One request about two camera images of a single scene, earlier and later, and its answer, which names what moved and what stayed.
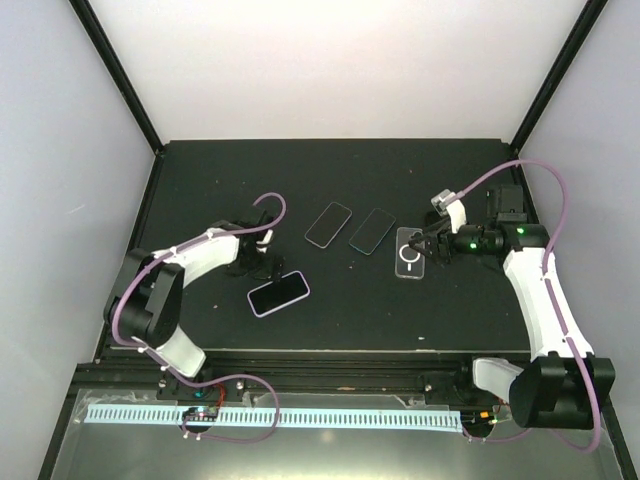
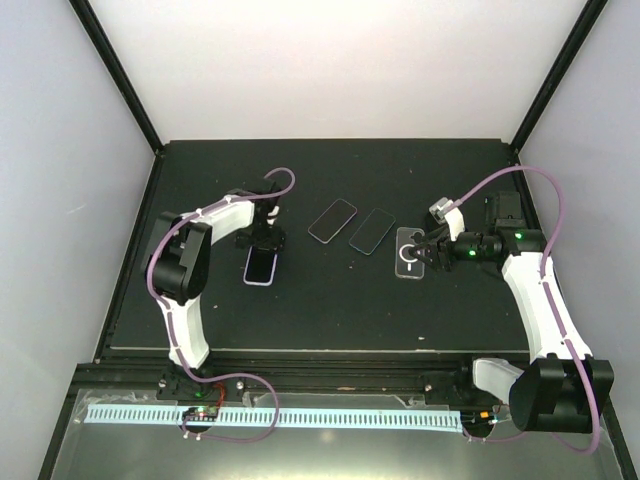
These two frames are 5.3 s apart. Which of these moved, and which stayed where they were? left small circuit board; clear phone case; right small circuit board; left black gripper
Moved: left black gripper
Stayed: right small circuit board; left small circuit board; clear phone case
